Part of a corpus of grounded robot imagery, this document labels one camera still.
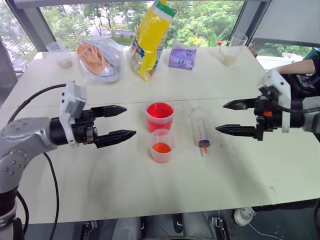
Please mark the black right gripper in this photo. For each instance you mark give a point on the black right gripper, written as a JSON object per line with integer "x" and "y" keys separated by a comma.
{"x": 267, "y": 113}

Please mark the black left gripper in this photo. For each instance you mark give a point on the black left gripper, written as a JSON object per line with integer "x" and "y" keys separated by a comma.
{"x": 83, "y": 128}

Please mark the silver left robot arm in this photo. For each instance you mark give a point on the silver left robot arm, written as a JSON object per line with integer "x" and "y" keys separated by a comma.
{"x": 17, "y": 142}

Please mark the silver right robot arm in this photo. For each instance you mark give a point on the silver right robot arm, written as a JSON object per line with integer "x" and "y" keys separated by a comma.
{"x": 306, "y": 112}

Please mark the person's forearm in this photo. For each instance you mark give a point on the person's forearm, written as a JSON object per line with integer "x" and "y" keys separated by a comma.
{"x": 297, "y": 67}

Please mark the clear plastic syringe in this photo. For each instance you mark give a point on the clear plastic syringe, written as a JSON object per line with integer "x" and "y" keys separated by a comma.
{"x": 200, "y": 130}

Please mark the cup of red liquid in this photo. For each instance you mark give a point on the cup of red liquid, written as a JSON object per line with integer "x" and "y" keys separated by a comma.
{"x": 160, "y": 117}

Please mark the cup of orange liquid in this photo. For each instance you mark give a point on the cup of orange liquid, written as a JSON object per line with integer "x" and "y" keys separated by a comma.
{"x": 162, "y": 147}

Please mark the tall clear measuring cup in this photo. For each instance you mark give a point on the tall clear measuring cup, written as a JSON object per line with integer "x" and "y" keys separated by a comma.
{"x": 231, "y": 51}

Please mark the clear cup with white grains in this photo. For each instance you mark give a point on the clear cup with white grains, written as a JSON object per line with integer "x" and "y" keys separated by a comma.
{"x": 61, "y": 55}

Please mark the clear bag with orange contents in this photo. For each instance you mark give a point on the clear bag with orange contents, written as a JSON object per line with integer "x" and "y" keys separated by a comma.
{"x": 98, "y": 58}

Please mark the purple and white packet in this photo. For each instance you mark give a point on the purple and white packet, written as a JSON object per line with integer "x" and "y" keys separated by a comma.
{"x": 182, "y": 57}

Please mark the yellow plastic snack bag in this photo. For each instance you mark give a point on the yellow plastic snack bag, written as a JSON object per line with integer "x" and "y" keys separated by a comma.
{"x": 150, "y": 42}

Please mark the white round power adapter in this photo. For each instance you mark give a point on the white round power adapter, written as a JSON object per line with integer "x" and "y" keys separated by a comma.
{"x": 243, "y": 215}

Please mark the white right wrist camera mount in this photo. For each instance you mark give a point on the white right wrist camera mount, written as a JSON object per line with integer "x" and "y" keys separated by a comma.
{"x": 277, "y": 92}

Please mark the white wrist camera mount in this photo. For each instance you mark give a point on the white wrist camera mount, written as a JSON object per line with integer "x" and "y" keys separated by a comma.
{"x": 72, "y": 102}
{"x": 277, "y": 92}

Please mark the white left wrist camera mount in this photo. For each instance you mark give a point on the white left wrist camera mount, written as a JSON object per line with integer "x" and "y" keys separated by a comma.
{"x": 72, "y": 102}

